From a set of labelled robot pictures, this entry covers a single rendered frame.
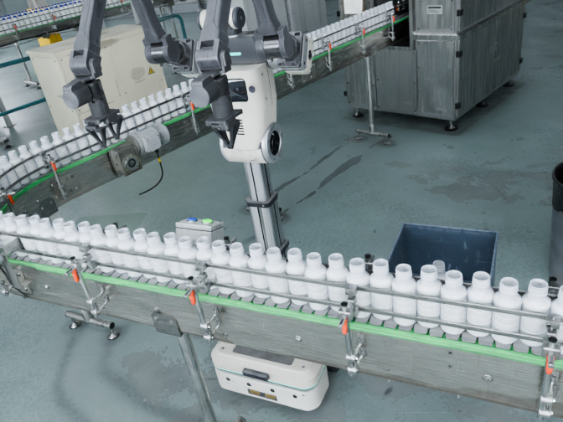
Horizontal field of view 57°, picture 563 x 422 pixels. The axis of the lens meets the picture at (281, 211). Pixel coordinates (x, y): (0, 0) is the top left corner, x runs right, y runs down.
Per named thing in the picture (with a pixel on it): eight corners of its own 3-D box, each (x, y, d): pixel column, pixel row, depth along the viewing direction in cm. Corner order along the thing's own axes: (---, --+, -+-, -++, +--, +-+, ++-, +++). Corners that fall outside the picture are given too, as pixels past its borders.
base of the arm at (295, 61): (281, 33, 179) (278, 68, 180) (271, 26, 172) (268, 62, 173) (304, 32, 176) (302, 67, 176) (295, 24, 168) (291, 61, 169)
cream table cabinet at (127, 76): (149, 125, 627) (120, 24, 569) (180, 131, 587) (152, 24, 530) (67, 160, 561) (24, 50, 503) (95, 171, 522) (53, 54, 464)
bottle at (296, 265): (286, 301, 146) (278, 253, 138) (301, 290, 149) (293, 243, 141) (302, 309, 142) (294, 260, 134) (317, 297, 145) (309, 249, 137)
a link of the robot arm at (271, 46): (291, 36, 170) (277, 38, 173) (279, 27, 161) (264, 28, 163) (291, 64, 171) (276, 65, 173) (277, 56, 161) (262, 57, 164)
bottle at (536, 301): (519, 347, 119) (525, 291, 111) (515, 329, 124) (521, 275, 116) (548, 349, 117) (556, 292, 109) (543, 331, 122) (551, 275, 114)
